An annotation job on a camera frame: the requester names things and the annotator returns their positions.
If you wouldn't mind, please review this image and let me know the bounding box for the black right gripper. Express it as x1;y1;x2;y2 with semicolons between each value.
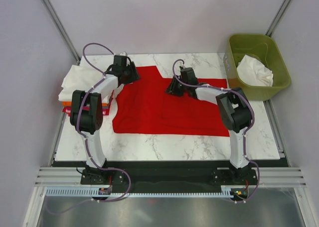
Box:
164;75;188;97

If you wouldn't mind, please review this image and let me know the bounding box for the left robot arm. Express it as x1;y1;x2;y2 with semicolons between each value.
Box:
70;55;140;184

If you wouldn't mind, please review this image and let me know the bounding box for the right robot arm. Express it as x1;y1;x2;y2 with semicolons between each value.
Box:
165;66;255;184

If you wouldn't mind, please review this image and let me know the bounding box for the white folded t shirt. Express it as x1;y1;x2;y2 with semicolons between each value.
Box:
58;65;119;104

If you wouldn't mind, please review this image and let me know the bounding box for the white crumpled t shirt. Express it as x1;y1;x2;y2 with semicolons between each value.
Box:
237;55;274;87

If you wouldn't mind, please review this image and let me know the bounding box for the green plastic bin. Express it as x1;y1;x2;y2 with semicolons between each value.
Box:
223;33;291;101

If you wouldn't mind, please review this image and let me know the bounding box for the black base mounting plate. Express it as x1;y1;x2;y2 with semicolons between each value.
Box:
53;161;258;194

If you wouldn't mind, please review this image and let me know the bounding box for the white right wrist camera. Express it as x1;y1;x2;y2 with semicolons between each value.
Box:
178;65;186;72

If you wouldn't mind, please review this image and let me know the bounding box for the left aluminium frame post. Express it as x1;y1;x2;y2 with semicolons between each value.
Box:
41;0;81;64

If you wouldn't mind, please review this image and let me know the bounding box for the aluminium frame post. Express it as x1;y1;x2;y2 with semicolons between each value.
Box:
41;0;81;64
265;0;293;37

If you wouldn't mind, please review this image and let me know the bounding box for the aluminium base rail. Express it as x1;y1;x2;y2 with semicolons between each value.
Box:
35;167;306;188

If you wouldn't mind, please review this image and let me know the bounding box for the white slotted cable duct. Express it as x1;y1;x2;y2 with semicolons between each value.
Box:
45;186;248;198

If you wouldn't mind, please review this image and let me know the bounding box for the right aluminium frame post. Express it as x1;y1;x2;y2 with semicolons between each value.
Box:
265;0;293;37

